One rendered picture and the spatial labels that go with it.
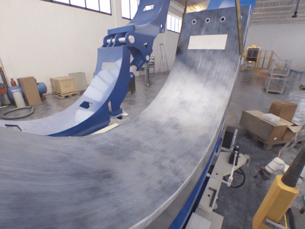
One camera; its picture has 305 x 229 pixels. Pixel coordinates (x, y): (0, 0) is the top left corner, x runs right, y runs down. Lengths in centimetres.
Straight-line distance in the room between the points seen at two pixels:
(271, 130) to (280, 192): 327
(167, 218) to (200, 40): 159
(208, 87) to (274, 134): 291
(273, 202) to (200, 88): 102
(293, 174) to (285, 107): 394
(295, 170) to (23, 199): 80
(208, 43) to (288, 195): 141
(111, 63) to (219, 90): 210
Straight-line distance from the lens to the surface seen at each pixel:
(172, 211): 76
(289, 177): 74
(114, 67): 281
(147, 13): 396
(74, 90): 834
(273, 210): 83
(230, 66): 154
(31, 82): 775
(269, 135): 403
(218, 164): 180
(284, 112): 466
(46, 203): 39
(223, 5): 313
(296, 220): 90
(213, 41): 169
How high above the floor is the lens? 194
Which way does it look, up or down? 23 degrees down
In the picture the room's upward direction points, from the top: straight up
